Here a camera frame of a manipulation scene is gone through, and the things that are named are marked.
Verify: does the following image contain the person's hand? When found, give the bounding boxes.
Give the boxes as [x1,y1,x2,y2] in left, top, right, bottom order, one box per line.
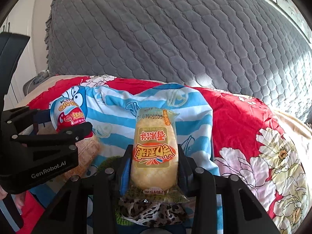
[0,184,27,210]

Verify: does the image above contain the blue striped Doraemon cloth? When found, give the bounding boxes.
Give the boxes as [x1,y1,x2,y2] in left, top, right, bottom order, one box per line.
[29,82,224,234]

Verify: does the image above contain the yellow rice cake snack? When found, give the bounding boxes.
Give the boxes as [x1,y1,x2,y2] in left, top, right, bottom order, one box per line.
[123,107,188,203]

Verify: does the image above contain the grey quilted headboard cover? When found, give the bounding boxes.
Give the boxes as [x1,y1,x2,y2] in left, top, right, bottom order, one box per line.
[45,0,311,121]

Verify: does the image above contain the Kinder Joy egg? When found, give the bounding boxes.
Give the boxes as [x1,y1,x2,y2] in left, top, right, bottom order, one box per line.
[50,97,86,133]

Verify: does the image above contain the red floral bedspread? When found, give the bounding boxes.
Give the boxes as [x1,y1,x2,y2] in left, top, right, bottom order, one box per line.
[21,75,311,233]

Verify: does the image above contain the leopard print scrunchie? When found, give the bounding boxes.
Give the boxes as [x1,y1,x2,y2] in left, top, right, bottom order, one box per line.
[115,198,187,228]

